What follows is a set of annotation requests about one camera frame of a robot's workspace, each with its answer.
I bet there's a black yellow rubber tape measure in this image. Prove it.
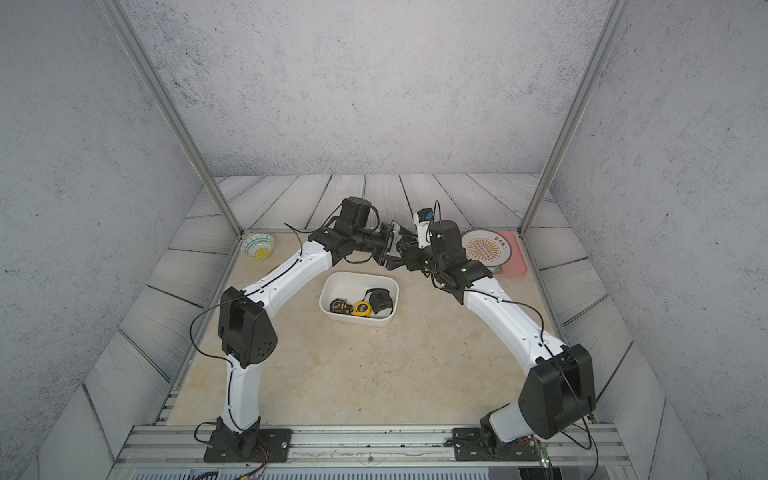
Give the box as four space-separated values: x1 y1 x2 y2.
329 298 354 315

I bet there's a white plastic storage box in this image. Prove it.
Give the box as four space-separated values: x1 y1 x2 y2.
319 272 400 327

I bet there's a white orange patterned plate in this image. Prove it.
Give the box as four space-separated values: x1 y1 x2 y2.
461 229 513 268

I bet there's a front aluminium rail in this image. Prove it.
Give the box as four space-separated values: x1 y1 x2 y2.
108 424 637 479

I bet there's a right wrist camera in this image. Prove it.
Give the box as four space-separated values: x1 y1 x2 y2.
413 208 434 249

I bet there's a right aluminium frame post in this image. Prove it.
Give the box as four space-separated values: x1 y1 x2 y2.
518 0 631 237

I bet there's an aluminium frame post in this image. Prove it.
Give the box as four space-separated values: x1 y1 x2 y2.
97 0 244 239
518 0 631 237

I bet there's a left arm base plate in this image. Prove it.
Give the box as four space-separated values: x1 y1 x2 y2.
203 425 293 464

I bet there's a small patterned bowl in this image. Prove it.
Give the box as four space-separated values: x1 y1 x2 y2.
240 233 275 259

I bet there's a pink plastic tray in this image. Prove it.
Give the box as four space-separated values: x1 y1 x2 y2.
499 231 529 276

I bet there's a small yellow tape measure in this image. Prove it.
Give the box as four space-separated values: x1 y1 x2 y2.
352 301 373 317

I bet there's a large black tape measure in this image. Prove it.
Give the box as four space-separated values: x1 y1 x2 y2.
364 288 394 318

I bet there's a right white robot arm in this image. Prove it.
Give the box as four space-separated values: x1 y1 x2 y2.
381 220 596 444

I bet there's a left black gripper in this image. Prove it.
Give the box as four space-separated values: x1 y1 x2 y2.
349 219 418 270

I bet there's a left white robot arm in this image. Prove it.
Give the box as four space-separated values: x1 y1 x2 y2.
218 197 409 436

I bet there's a left aluminium frame post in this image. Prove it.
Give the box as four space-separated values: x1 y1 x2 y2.
97 0 244 239

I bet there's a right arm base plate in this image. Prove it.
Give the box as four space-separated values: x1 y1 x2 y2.
444 427 541 462

